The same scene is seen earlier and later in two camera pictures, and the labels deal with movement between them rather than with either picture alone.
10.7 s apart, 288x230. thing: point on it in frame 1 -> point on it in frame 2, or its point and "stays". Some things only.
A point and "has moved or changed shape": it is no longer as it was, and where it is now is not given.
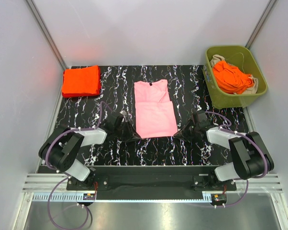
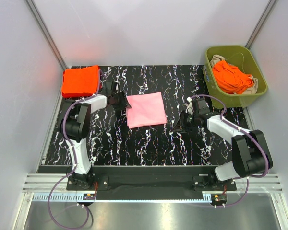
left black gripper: [134, 136] -> [124, 104]
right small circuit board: [219, 197] stays
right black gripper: [181, 133] -> [180, 126]
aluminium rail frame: [42, 187] stays
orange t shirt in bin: [231, 80] stays
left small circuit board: [89, 196] stays
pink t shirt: [154, 115] has moved or changed shape
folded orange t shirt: [80, 82] stays
